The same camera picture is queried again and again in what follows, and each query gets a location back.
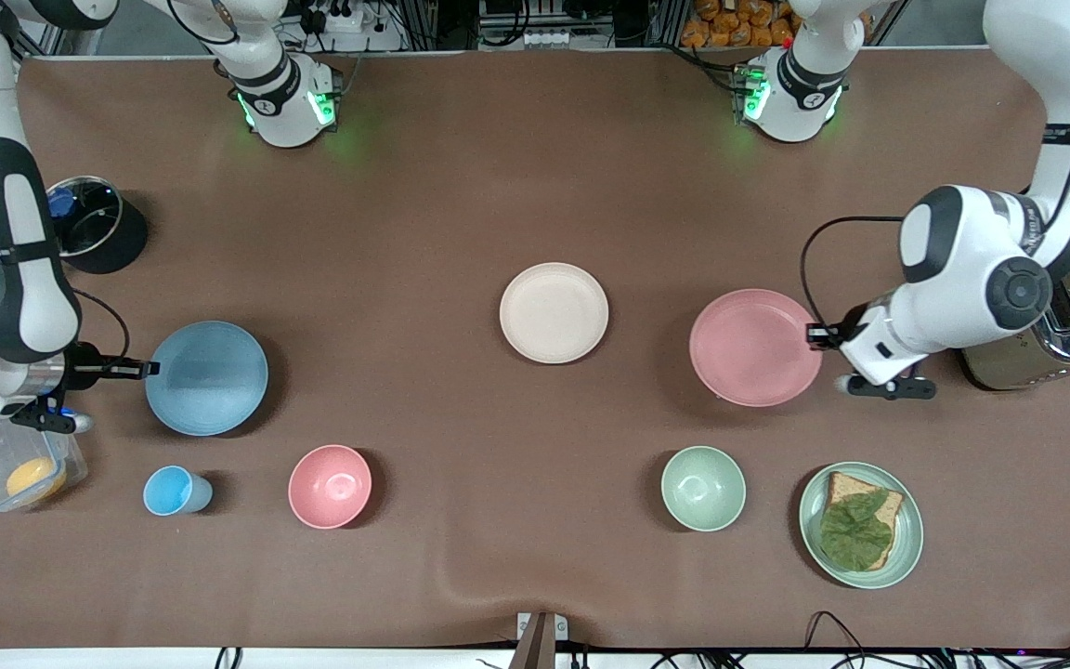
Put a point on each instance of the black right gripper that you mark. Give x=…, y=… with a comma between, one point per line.
x=86, y=366

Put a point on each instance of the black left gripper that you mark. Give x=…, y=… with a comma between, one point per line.
x=844, y=331

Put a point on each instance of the pink plate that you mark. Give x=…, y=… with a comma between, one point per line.
x=753, y=347

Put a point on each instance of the blue plate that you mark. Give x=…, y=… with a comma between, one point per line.
x=207, y=378

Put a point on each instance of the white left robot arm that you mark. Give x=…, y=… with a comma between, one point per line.
x=972, y=269

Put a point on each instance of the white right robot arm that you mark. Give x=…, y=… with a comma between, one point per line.
x=15, y=279

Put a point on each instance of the blue cup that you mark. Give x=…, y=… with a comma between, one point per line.
x=173, y=491

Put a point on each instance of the orange round food piece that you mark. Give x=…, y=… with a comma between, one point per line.
x=35, y=478

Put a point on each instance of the glass lid blue knob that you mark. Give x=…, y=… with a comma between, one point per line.
x=89, y=218

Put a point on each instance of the brown bread slice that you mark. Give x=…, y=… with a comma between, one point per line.
x=880, y=500

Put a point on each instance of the green bowl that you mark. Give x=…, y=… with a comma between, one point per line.
x=703, y=489

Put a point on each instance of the green lettuce leaf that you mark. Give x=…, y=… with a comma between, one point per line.
x=855, y=531

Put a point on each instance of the green plate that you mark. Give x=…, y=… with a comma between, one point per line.
x=906, y=548

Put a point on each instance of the pink bowl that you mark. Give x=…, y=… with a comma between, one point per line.
x=330, y=486

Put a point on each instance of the beige steel toaster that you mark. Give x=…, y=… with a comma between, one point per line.
x=1055, y=358

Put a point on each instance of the beige plate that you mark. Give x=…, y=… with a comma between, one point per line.
x=554, y=313

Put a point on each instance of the bag of orange buns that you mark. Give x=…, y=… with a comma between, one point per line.
x=735, y=23

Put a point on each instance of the brown table cover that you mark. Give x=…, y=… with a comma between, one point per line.
x=535, y=186

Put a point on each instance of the white power strip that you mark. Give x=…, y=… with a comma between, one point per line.
x=335, y=17

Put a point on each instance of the aluminium frame profile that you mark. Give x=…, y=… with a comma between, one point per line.
x=43, y=42

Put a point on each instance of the metal table edge bracket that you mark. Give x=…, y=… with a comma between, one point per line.
x=541, y=636

